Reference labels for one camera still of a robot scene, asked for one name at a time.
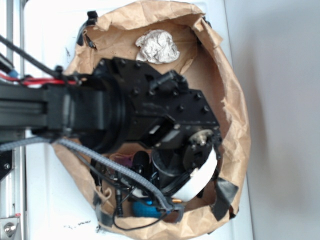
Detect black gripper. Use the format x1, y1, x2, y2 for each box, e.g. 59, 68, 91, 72
119, 59, 222, 200

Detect blue textured ball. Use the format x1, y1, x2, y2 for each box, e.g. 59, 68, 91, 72
131, 199, 162, 219

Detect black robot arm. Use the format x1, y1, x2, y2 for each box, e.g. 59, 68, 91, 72
0, 57, 222, 202

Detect crumpled white paper ball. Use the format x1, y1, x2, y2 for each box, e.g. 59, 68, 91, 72
135, 29, 180, 65

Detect brown paper bag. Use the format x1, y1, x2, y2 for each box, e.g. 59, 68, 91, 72
53, 0, 251, 240

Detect thin black cable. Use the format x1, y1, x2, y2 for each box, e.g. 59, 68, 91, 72
74, 149, 181, 231

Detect grey braided cable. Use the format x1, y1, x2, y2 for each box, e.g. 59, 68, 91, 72
0, 137, 186, 223

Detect black bracket with bolt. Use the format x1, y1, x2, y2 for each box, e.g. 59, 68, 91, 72
0, 150, 13, 181

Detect metal frame rail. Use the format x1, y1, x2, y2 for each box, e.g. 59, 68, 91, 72
0, 0, 28, 240

